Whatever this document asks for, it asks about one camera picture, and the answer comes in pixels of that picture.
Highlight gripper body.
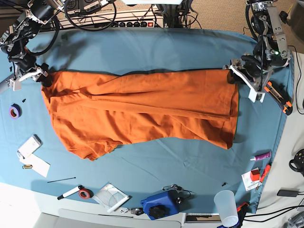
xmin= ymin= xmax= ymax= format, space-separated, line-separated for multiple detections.
xmin=10 ymin=62 xmax=43 ymax=91
xmin=223 ymin=56 xmax=273 ymax=103

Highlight orange t-shirt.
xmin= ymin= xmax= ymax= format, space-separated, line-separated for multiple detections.
xmin=41 ymin=69 xmax=238 ymax=161

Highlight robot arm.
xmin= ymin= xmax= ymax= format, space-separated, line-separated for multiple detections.
xmin=0 ymin=0 xmax=64 ymax=93
xmin=223 ymin=0 xmax=291 ymax=103

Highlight grey remote control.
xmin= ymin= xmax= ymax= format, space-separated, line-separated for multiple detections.
xmin=0 ymin=74 xmax=13 ymax=94

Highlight orange black utility knife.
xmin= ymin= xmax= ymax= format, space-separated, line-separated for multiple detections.
xmin=264 ymin=80 xmax=293 ymax=115

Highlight purple tape roll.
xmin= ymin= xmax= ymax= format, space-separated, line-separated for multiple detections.
xmin=9 ymin=104 xmax=22 ymax=119

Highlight white phone box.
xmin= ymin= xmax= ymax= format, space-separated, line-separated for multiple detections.
xmin=17 ymin=134 xmax=42 ymax=159

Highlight blue table cloth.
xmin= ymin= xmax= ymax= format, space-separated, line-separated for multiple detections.
xmin=0 ymin=28 xmax=286 ymax=212

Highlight purple glue tube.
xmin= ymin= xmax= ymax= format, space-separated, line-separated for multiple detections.
xmin=250 ymin=151 xmax=271 ymax=161

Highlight white paper card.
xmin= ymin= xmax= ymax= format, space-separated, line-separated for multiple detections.
xmin=19 ymin=154 xmax=50 ymax=178

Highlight small gold battery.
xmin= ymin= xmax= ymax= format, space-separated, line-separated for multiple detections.
xmin=22 ymin=165 xmax=33 ymax=169

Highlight red screwdriver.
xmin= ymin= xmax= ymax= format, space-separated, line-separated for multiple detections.
xmin=255 ymin=163 xmax=272 ymax=191

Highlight black round dotted object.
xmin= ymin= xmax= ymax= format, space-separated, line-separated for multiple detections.
xmin=289 ymin=149 xmax=304 ymax=176

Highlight black zip tie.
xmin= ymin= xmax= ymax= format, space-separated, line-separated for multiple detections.
xmin=47 ymin=177 xmax=76 ymax=183

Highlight small red cube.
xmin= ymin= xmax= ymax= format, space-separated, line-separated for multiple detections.
xmin=250 ymin=169 xmax=260 ymax=182

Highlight white power strip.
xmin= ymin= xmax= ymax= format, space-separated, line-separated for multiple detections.
xmin=71 ymin=9 xmax=166 ymax=29

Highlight white paper leaflet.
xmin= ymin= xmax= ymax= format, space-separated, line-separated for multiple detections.
xmin=241 ymin=171 xmax=259 ymax=191

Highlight white marker pen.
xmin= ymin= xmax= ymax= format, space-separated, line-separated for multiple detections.
xmin=57 ymin=185 xmax=84 ymax=200

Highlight red tape roll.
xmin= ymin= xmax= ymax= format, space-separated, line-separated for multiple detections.
xmin=78 ymin=188 xmax=94 ymax=200

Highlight translucent plastic cup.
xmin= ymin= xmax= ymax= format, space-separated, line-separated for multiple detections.
xmin=214 ymin=190 xmax=239 ymax=228

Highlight black power adapter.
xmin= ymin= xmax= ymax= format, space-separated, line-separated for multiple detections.
xmin=277 ymin=189 xmax=299 ymax=197

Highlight rolled printed paper sheet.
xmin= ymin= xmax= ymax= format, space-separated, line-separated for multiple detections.
xmin=92 ymin=183 xmax=130 ymax=213

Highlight blue plastic box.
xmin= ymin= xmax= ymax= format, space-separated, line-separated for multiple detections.
xmin=140 ymin=190 xmax=180 ymax=220

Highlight silver carabiner keys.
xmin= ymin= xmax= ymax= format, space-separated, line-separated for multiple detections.
xmin=120 ymin=208 xmax=144 ymax=216

